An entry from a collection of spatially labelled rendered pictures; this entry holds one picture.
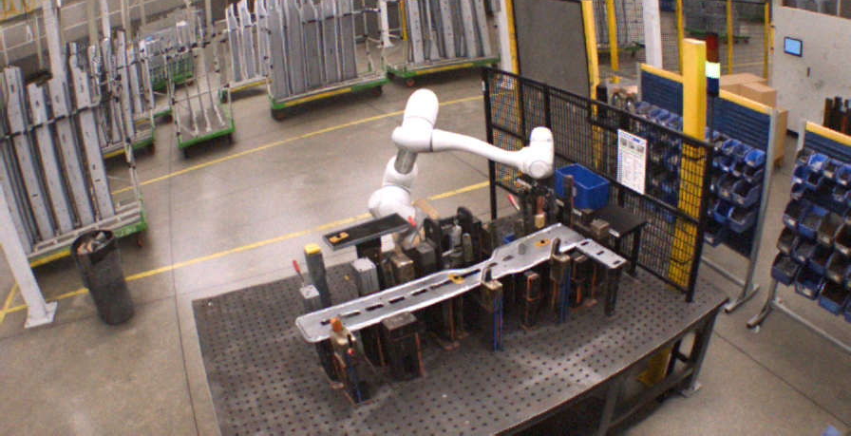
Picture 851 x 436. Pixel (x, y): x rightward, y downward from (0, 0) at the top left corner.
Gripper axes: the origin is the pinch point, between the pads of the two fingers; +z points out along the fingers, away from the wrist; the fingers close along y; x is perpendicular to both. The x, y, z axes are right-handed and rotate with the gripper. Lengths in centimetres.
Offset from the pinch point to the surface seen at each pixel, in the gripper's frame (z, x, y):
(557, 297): 30.8, -6.2, 20.8
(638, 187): -5, 54, 17
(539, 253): 13.1, -6.6, 6.4
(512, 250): 13.1, -14.6, -4.2
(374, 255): 8, -69, -30
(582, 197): 3.1, 34.4, -8.3
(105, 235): 48, -232, -256
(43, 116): -51, -301, -401
